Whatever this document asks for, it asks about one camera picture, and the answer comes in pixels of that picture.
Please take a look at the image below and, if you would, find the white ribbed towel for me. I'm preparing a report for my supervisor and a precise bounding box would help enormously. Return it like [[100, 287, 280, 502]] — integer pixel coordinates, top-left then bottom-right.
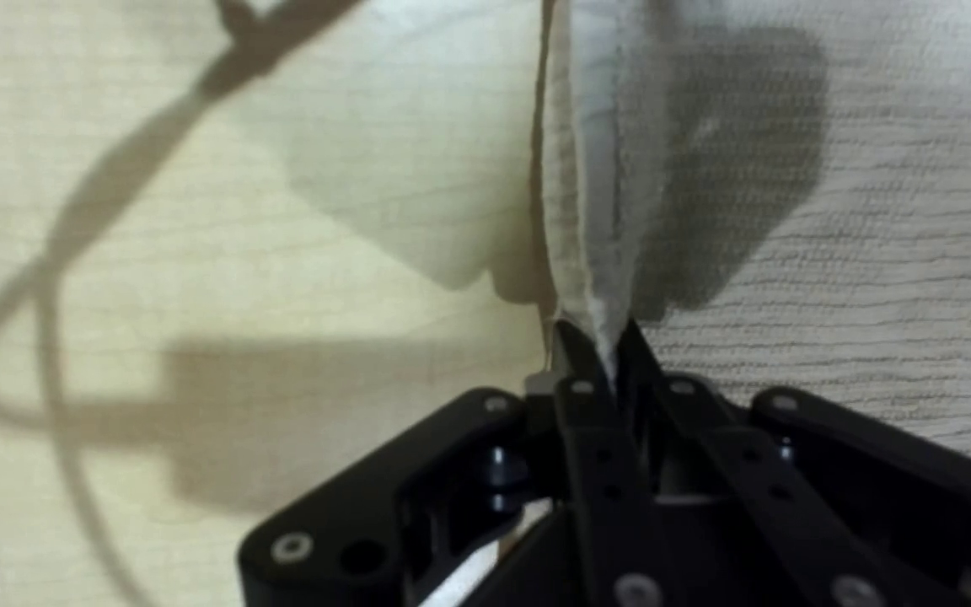
[[275, 0, 971, 483]]

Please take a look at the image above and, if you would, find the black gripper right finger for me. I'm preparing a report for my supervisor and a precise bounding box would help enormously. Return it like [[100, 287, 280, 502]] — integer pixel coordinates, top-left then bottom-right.
[[618, 324, 971, 607]]

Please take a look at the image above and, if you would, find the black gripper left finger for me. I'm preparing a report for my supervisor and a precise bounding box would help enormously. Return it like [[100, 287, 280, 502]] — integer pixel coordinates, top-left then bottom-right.
[[241, 315, 666, 607]]

